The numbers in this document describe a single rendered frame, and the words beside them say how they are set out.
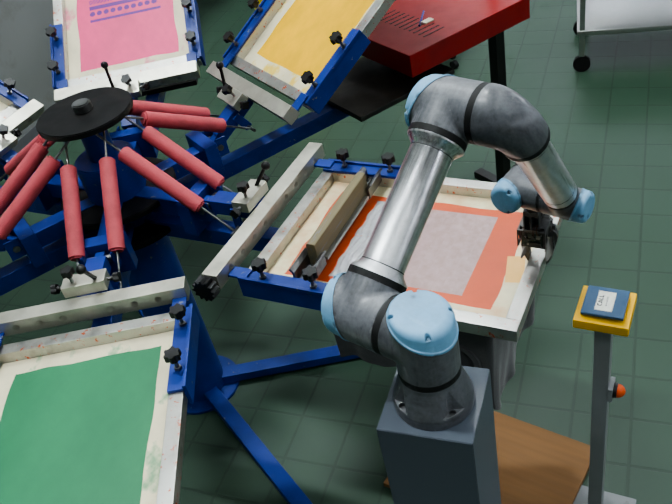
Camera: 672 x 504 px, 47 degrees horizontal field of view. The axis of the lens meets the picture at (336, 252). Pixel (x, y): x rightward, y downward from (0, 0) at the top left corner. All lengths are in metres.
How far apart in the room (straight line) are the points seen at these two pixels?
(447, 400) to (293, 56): 1.75
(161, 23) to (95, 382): 1.72
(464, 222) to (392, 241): 0.88
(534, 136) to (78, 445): 1.27
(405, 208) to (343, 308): 0.21
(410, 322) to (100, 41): 2.37
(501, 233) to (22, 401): 1.37
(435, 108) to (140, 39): 2.07
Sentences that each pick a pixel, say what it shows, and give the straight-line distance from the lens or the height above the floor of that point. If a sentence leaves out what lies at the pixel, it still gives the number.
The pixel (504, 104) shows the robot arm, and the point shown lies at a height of 1.65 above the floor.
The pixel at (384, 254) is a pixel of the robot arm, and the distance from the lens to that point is 1.40.
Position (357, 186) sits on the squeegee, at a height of 1.05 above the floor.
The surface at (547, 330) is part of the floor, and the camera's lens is 3.27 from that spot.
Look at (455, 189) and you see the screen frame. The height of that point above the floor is 0.98.
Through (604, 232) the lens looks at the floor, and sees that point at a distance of 3.75.
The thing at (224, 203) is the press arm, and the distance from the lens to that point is 2.43.
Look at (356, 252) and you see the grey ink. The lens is 2.21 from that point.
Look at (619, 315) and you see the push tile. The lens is 1.96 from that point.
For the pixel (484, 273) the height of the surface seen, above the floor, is 0.96.
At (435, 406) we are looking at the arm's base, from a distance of 1.41.
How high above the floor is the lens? 2.34
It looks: 38 degrees down
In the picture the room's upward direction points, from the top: 13 degrees counter-clockwise
